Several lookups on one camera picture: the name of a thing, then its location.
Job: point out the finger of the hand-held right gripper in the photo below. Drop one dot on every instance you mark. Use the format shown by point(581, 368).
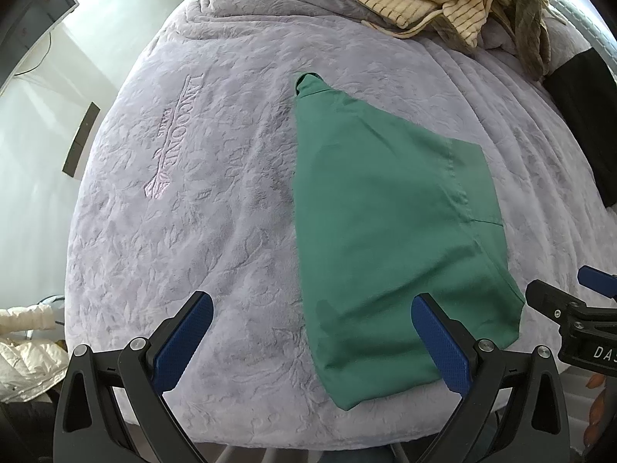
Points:
point(549, 296)
point(597, 279)

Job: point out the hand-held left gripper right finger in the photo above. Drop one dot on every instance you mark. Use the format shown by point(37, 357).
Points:
point(441, 337)

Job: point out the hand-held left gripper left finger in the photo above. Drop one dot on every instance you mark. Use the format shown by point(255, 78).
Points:
point(185, 335)

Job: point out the green work jacket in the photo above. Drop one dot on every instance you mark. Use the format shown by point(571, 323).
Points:
point(376, 231)

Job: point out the person's right hand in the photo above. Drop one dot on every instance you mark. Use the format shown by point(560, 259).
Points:
point(600, 410)

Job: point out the purple embossed blanket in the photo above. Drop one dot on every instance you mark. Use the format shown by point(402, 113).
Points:
point(193, 251)

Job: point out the black cloth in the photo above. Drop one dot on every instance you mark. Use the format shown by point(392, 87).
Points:
point(588, 120)

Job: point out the white puffer jacket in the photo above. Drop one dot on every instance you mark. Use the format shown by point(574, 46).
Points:
point(26, 361)

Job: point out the olive brown cloth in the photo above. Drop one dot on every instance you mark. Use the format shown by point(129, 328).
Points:
point(530, 33)

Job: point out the white padded headboard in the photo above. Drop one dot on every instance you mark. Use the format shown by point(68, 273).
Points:
point(578, 14)

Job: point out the dark wall panel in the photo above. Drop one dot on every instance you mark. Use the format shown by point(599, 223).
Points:
point(81, 140)

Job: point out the wall monitor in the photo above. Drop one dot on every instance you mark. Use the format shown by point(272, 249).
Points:
point(29, 24)

